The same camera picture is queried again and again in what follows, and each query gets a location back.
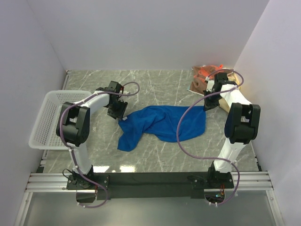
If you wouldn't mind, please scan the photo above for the brown orange towel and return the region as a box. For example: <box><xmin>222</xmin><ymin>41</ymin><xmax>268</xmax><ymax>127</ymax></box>
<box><xmin>188</xmin><ymin>65</ymin><xmax>223</xmax><ymax>95</ymax></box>

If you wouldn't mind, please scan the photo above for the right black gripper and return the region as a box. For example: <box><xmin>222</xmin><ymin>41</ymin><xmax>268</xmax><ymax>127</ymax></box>
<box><xmin>203</xmin><ymin>89</ymin><xmax>223</xmax><ymax>112</ymax></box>

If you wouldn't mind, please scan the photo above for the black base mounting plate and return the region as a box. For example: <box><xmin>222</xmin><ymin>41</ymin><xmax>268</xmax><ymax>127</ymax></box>
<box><xmin>66</xmin><ymin>172</ymin><xmax>234</xmax><ymax>200</ymax></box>

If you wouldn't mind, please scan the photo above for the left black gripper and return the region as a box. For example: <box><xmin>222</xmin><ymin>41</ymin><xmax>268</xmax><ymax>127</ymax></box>
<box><xmin>108</xmin><ymin>98</ymin><xmax>128</xmax><ymax>121</ymax></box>

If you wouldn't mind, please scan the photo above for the yellow cream towel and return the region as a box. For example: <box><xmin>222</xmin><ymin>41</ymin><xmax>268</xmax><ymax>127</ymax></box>
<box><xmin>219</xmin><ymin>70</ymin><xmax>240</xmax><ymax>113</ymax></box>

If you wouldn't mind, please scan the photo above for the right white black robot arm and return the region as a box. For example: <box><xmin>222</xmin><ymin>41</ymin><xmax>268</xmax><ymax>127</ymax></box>
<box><xmin>204</xmin><ymin>69</ymin><xmax>261</xmax><ymax>188</ymax></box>

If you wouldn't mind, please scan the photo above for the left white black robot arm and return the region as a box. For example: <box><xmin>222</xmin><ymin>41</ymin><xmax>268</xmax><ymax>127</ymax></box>
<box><xmin>56</xmin><ymin>81</ymin><xmax>127</xmax><ymax>189</ymax></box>

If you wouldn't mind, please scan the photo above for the aluminium rail frame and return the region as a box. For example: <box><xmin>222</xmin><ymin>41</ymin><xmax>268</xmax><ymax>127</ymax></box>
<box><xmin>14</xmin><ymin>69</ymin><xmax>283</xmax><ymax>226</ymax></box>

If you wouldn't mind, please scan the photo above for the blue towel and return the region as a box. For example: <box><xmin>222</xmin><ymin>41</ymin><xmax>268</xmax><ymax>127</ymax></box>
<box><xmin>117</xmin><ymin>105</ymin><xmax>206</xmax><ymax>152</ymax></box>

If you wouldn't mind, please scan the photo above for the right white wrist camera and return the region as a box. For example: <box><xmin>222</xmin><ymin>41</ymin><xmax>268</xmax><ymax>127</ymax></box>
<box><xmin>205</xmin><ymin>76</ymin><xmax>214</xmax><ymax>92</ymax></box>

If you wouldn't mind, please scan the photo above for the white perforated plastic basket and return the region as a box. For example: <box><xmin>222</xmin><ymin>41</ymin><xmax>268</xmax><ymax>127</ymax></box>
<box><xmin>28</xmin><ymin>90</ymin><xmax>91</xmax><ymax>150</ymax></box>

